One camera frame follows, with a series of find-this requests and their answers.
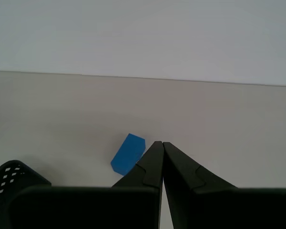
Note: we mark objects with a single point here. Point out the blue block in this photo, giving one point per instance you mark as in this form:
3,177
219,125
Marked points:
127,155

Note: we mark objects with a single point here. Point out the black perforated plastic basket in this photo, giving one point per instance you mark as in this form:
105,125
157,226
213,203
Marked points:
28,173

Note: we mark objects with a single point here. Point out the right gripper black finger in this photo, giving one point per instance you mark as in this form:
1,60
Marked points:
228,207
85,207

